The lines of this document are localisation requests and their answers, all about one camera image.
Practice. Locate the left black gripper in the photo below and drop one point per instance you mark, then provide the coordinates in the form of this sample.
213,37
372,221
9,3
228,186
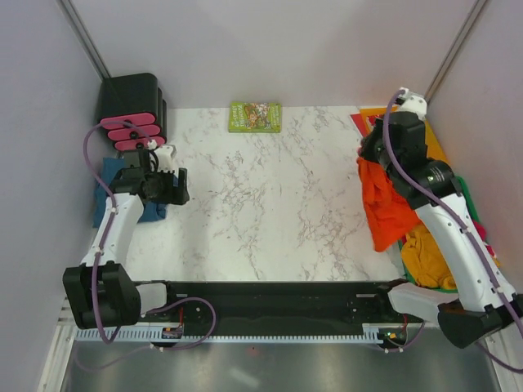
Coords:
174,195

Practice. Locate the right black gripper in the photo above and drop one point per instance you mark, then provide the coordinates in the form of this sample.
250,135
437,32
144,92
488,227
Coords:
366,149

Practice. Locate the orange t shirt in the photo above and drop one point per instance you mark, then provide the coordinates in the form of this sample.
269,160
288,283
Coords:
388,214

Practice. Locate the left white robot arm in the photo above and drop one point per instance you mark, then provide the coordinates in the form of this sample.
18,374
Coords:
99,290

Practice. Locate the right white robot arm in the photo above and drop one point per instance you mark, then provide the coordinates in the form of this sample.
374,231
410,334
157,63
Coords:
485,302

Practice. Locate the red comic book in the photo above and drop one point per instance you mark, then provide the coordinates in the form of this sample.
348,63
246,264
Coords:
371,120

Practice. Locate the red folder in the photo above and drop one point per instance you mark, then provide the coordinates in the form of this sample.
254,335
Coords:
360,122

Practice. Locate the orange folder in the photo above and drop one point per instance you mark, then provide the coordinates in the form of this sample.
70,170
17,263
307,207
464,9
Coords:
434,149

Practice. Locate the black pink drawer unit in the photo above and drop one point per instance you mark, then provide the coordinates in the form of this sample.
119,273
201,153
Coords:
132,110

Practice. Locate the green paperback book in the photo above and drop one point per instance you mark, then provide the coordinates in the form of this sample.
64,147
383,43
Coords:
249,117

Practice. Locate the yellow t shirt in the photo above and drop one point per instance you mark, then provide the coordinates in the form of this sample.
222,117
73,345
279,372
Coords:
424,261

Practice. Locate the magenta t shirt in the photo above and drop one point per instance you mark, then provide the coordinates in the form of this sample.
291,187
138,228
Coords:
483,234

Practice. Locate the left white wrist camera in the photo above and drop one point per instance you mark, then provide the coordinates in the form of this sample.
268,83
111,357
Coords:
163,158

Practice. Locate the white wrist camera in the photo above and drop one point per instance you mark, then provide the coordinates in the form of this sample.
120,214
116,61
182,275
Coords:
163,158
409,101

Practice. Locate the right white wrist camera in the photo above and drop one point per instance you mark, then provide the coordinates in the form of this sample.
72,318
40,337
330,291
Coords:
409,101

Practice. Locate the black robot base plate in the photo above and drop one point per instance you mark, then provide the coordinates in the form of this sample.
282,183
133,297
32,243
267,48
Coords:
275,310

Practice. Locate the white slotted cable duct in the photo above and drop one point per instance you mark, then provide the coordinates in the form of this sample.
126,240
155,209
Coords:
158,334

